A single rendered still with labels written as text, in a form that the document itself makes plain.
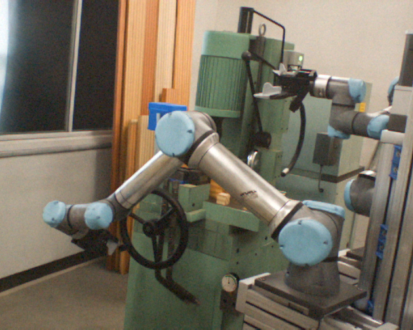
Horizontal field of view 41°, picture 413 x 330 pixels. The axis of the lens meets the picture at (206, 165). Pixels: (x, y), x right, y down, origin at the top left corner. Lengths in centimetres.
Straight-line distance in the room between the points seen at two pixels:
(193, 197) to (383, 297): 72
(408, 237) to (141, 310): 113
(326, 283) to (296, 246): 20
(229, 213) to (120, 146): 180
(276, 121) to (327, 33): 232
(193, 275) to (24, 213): 150
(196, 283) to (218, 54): 84
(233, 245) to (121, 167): 177
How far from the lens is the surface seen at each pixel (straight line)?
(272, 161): 220
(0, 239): 326
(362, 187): 199
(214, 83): 205
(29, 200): 334
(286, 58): 231
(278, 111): 220
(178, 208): 183
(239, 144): 218
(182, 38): 414
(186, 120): 140
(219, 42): 204
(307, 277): 150
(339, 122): 179
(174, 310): 217
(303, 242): 133
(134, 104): 366
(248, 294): 163
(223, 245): 198
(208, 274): 204
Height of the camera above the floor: 135
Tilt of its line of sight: 9 degrees down
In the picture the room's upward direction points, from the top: 7 degrees clockwise
